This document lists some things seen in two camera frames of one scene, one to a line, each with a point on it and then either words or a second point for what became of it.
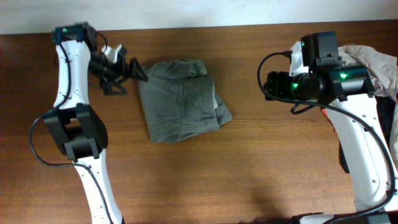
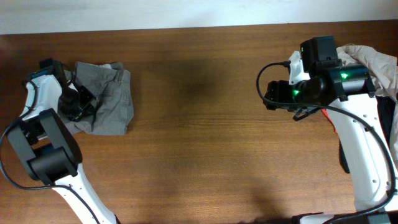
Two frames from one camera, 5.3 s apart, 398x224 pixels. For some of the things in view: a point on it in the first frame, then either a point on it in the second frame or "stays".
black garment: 386,106 stays
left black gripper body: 105,67 to 74,105
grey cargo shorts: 180,100 to 112,110
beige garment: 383,70 stays
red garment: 325,112 stays
